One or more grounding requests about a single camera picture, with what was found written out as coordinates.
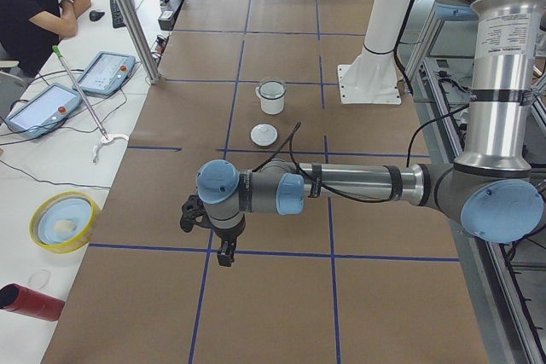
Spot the black computer mouse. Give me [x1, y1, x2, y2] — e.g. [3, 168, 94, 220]
[89, 9, 105, 22]

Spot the man in black shirt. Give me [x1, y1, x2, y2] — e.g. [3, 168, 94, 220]
[1, 0, 91, 77]

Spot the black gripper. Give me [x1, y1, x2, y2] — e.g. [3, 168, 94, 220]
[214, 221, 246, 267]

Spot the aluminium frame rail structure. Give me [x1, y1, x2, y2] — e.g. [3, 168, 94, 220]
[410, 13, 545, 363]

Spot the red cylinder tube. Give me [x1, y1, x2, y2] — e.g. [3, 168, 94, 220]
[1, 283, 65, 321]

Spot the white enamel mug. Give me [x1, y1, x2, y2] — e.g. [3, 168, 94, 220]
[255, 87, 286, 115]

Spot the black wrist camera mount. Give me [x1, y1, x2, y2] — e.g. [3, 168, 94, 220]
[179, 194, 213, 233]

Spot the black keyboard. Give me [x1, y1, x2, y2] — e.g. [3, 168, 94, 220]
[109, 0, 135, 29]

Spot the yellow rimmed bowl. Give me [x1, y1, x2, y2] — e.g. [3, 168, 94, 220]
[29, 191, 101, 254]

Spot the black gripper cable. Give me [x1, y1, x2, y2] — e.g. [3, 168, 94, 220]
[251, 120, 410, 204]

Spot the light blue plate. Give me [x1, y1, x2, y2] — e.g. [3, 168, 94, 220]
[38, 198, 93, 245]

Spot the near teach pendant tablet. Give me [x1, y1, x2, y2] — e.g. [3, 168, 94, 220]
[5, 83, 83, 138]

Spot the clear glass funnel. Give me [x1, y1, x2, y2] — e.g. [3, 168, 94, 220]
[257, 78, 286, 100]

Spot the teach pendant tablet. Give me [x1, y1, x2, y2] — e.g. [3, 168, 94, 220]
[78, 51, 136, 96]
[5, 83, 83, 138]

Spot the far teach pendant tablet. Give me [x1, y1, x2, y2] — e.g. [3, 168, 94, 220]
[78, 51, 136, 96]

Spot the aluminium frame post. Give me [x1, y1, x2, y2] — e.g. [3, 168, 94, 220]
[116, 0, 160, 84]

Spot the reacher grabber stick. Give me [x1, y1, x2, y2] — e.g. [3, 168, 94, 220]
[52, 45, 130, 165]

